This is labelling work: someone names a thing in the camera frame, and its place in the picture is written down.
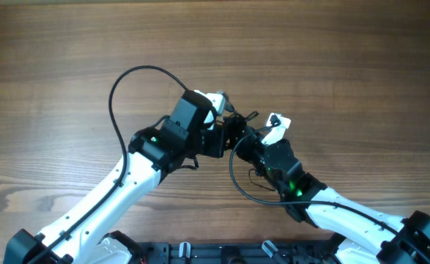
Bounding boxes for thick black USB cable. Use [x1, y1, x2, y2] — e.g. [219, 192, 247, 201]
[217, 90, 248, 129]

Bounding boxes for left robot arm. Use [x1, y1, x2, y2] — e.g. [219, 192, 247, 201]
[4, 90, 233, 263]

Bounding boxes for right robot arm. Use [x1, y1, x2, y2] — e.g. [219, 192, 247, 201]
[229, 126, 430, 263]

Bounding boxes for right camera black cable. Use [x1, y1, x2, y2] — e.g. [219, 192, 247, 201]
[229, 114, 430, 264]

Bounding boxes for camera black cable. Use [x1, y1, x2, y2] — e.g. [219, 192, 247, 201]
[27, 65, 190, 264]
[229, 114, 430, 264]

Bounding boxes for left camera black cable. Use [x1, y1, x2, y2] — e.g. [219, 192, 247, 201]
[27, 65, 190, 264]

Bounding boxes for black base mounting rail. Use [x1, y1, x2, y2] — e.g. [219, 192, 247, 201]
[136, 241, 338, 264]

